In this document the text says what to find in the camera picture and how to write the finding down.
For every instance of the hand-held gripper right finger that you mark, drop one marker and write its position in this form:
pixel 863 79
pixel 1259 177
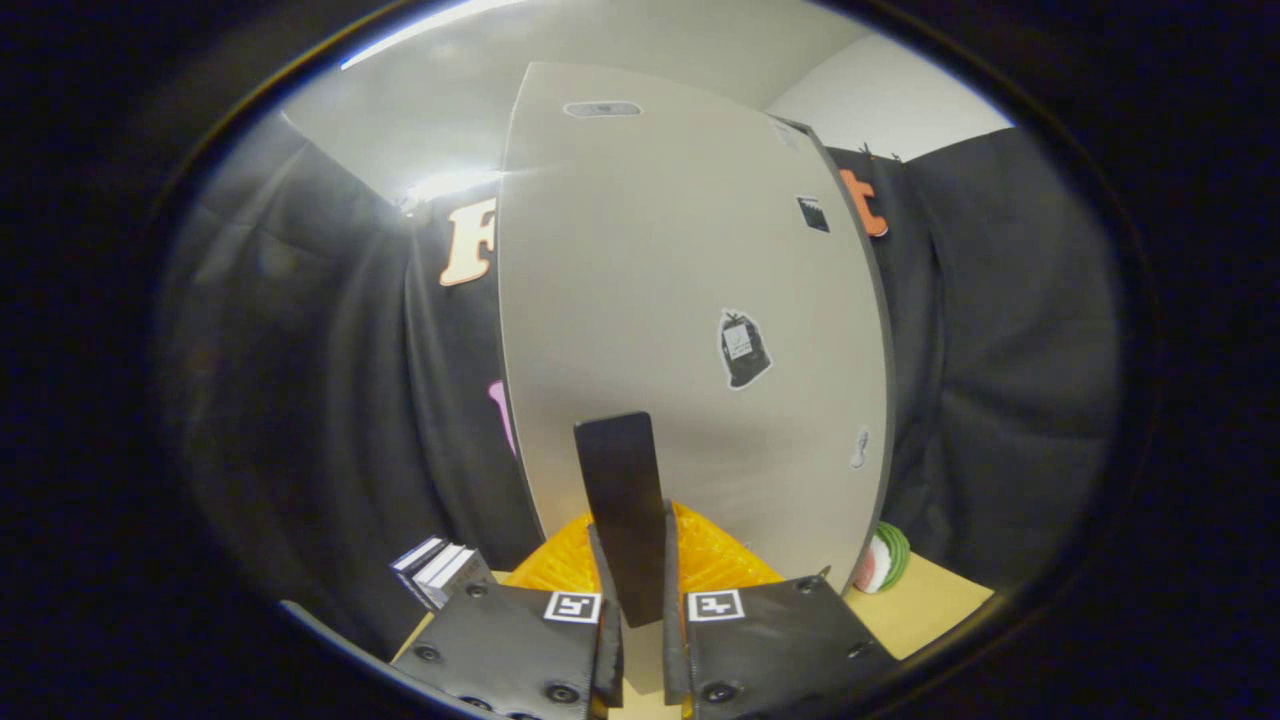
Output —
pixel 676 652

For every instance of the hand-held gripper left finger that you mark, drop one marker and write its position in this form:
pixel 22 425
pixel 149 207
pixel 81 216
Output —
pixel 606 652

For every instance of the beige shoe cabinet door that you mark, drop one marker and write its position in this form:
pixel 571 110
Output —
pixel 640 250

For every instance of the watermelon slice toy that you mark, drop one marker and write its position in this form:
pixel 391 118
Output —
pixel 882 560

